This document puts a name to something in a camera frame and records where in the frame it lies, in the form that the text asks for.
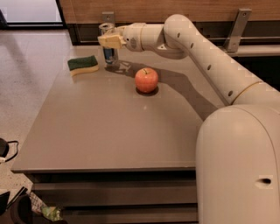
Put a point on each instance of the green and yellow sponge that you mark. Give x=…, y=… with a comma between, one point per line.
x=83, y=65

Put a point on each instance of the metal bracket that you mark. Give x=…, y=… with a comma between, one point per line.
x=233, y=40
x=108, y=17

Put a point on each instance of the left metal bracket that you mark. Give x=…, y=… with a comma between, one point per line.
x=108, y=17

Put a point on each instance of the green snack bag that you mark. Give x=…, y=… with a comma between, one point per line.
x=38, y=206

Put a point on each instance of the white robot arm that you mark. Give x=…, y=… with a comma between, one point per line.
x=238, y=146

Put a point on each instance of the right metal bracket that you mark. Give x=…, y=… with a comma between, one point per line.
x=233, y=40

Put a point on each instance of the black bin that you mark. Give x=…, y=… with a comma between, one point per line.
x=16, y=211

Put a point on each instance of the grey drawer cabinet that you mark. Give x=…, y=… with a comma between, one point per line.
x=106, y=153

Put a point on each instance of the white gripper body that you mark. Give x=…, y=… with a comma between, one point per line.
x=132, y=36

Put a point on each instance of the Red Bull can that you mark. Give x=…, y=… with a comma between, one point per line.
x=110, y=54

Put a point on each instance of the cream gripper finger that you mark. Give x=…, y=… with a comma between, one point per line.
x=114, y=41
x=119, y=30

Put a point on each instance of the red apple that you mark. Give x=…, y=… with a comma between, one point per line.
x=146, y=80

